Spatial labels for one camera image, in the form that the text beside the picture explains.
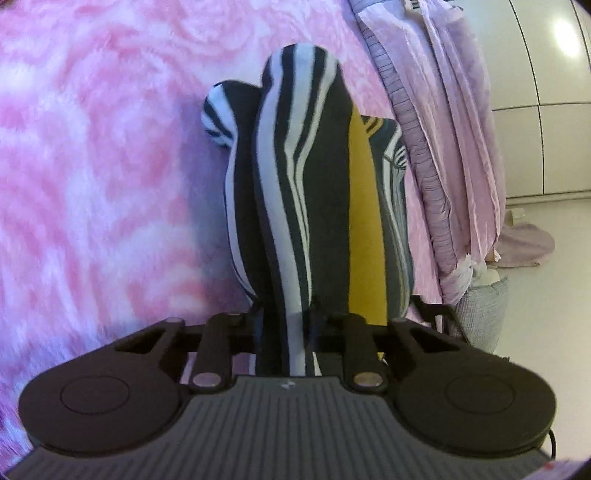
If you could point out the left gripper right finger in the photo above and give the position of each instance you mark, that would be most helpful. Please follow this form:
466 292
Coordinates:
317 326

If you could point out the striped teal knit sweater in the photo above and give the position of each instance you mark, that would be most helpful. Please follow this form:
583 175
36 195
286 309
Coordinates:
315 201

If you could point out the pink hanging towel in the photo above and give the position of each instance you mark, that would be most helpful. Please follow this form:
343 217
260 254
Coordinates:
523 245

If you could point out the white sliding wardrobe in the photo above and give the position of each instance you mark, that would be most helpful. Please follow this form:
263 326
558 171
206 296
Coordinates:
538 56

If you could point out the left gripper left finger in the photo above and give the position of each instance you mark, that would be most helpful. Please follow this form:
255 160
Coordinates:
261 362

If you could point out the folded lilac quilt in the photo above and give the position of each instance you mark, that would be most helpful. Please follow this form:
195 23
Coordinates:
434 71

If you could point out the pink rose bedspread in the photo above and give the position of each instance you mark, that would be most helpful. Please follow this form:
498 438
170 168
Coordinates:
111 193

